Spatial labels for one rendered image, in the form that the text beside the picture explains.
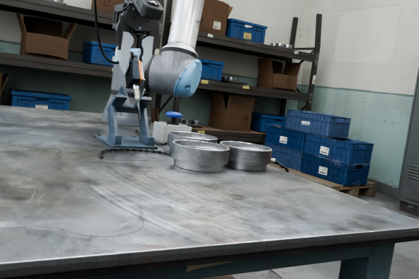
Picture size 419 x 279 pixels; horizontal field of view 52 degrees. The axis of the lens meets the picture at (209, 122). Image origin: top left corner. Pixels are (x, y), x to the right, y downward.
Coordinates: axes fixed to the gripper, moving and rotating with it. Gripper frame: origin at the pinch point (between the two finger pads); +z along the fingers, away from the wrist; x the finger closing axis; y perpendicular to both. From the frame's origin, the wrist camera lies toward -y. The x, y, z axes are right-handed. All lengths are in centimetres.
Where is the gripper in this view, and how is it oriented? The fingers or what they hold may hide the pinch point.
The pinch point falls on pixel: (133, 70)
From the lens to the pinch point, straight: 96.5
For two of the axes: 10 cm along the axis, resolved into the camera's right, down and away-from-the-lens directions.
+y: -5.1, -1.4, 8.5
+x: -8.5, -0.6, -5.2
